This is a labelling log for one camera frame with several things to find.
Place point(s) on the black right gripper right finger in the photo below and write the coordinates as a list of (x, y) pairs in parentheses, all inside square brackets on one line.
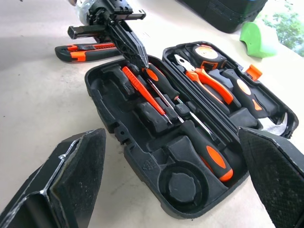
[(273, 175)]

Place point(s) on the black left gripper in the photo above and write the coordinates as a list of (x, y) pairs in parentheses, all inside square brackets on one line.
[(104, 23)]

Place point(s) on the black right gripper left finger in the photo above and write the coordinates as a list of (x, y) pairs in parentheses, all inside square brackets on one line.
[(71, 180)]

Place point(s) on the black plastic crate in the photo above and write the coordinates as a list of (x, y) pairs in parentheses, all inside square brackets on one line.
[(223, 13)]

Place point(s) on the orange tester pen screwdriver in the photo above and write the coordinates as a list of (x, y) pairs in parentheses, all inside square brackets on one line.
[(142, 91)]

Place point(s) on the black orange tape measure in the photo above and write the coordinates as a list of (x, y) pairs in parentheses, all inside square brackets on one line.
[(207, 55)]

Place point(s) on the black plastic tool case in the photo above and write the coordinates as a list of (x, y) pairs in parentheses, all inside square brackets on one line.
[(147, 152)]

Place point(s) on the orange case latch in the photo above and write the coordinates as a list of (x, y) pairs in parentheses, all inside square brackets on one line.
[(254, 72)]

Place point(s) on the large black orange screwdriver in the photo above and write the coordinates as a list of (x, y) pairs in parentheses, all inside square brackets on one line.
[(206, 152)]

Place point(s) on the black orange utility knife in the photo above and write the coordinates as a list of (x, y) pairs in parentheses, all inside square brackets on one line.
[(83, 53)]

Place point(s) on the green plastic object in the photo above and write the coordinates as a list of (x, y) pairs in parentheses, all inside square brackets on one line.
[(255, 40)]

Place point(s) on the small black orange screwdriver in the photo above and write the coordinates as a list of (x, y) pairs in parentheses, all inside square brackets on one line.
[(161, 80)]

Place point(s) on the black orange claw hammer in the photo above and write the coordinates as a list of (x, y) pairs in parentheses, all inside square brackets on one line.
[(247, 91)]

